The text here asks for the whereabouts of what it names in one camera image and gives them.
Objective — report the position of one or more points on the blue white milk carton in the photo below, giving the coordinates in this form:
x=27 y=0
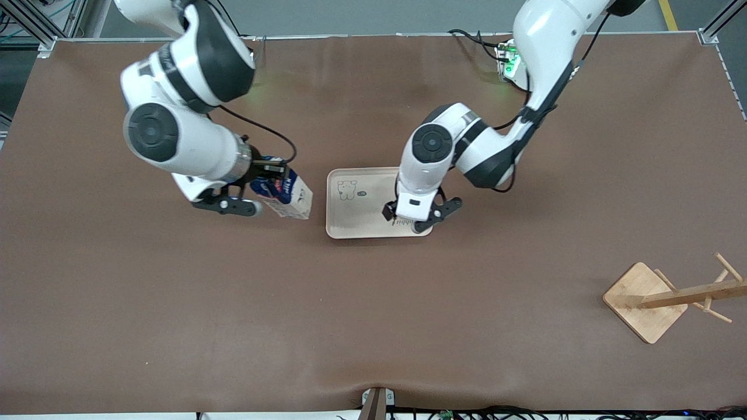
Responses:
x=292 y=201

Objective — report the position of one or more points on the white rabbit print tray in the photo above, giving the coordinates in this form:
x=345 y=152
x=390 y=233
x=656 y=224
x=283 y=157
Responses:
x=362 y=219

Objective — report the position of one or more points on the brown table mat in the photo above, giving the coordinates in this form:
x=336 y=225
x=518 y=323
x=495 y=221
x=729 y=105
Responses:
x=373 y=321

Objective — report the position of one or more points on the aluminium frame post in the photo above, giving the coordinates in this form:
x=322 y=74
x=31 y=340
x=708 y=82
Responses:
x=35 y=26
x=721 y=23

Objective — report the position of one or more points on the front camera mount post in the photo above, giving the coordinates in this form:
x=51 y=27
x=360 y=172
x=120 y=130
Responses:
x=376 y=405

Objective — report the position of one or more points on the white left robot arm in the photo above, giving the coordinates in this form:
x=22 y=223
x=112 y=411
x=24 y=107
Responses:
x=548 y=35

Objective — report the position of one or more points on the wooden mug rack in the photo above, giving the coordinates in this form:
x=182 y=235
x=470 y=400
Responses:
x=642 y=291

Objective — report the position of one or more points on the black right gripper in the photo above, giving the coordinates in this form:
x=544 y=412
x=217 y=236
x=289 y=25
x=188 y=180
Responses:
x=261 y=171

